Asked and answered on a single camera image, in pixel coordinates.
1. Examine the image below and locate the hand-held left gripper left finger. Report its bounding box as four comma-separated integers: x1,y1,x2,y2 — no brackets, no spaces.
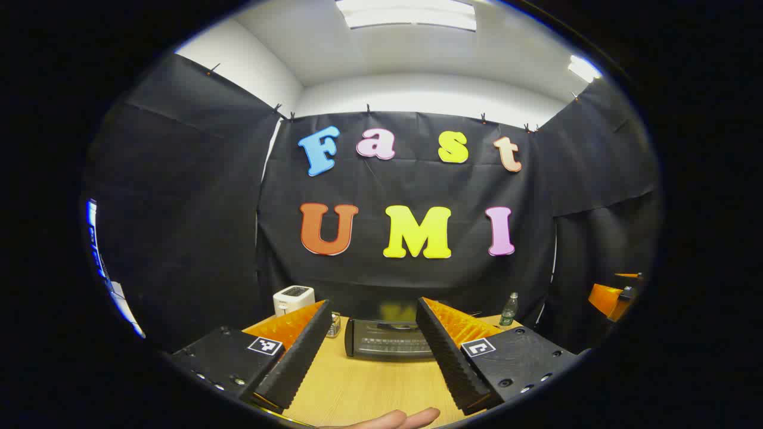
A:
170,299,333,413

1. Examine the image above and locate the black electric oven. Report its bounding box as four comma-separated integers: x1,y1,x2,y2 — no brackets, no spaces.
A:
345,301,437,360

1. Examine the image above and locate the clear plastic water bottle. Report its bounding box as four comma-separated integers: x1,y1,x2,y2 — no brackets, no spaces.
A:
500,292,519,327

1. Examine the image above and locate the white toaster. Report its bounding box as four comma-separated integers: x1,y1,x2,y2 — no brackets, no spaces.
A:
273,285,315,317

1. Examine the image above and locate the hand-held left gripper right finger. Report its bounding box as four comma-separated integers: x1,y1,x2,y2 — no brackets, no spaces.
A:
415,297,579,416

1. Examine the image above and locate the black backdrop cloth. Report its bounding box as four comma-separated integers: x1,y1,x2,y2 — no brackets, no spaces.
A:
83,52,663,358

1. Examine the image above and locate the small ceiling light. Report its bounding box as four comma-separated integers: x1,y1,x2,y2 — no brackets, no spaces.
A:
567,55,603,83

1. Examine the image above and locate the large ceiling light panel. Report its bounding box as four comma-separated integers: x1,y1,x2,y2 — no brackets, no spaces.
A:
335,0,477,32

